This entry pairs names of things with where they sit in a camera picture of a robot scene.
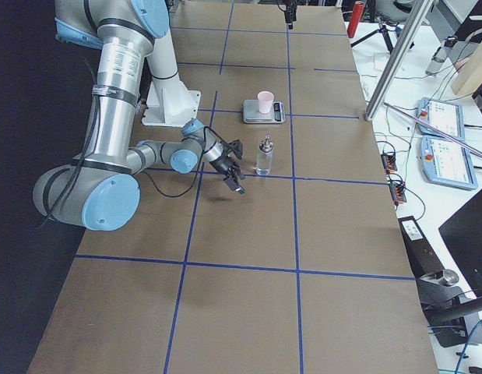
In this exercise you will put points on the aluminium frame post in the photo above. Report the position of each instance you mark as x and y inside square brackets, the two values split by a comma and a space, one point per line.
[416, 18]

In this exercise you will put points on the upper orange connector block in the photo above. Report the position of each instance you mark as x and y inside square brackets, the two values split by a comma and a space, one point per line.
[389, 163]

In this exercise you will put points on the black monitor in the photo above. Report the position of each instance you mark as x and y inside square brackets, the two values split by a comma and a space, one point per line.
[462, 235]

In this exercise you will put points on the upper blue teach pendant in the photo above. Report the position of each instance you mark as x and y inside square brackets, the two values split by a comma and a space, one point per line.
[442, 115]

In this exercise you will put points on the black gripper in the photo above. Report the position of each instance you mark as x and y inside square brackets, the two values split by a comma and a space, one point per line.
[290, 14]
[223, 167]

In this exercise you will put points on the lower blue teach pendant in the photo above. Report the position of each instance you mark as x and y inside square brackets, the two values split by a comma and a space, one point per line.
[447, 163]

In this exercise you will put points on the wooden board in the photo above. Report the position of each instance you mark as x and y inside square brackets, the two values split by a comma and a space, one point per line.
[470, 75]

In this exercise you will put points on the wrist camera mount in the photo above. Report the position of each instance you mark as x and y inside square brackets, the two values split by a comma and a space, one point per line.
[236, 147]

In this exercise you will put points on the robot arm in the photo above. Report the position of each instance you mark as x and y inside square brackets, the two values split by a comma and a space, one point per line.
[97, 189]

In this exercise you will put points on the lower orange connector block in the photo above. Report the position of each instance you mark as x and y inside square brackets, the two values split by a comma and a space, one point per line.
[397, 192]

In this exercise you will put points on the black camera tripod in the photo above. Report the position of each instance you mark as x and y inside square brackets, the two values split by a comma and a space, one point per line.
[385, 32]

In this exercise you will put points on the clear glass sauce bottle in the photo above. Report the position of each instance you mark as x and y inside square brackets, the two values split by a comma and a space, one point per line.
[264, 156]

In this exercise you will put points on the red bottle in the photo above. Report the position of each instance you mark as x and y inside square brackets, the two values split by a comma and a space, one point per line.
[355, 18]

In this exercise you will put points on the black box with label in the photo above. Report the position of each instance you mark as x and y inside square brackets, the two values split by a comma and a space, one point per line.
[422, 257]

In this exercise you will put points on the pink paper cup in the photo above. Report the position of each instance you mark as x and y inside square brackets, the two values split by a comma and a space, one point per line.
[265, 101]

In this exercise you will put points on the blue teach pendant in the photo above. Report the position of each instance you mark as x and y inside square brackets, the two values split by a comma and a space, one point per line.
[447, 163]
[442, 115]

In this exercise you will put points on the orange connector block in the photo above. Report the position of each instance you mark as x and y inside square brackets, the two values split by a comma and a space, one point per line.
[389, 163]
[397, 192]

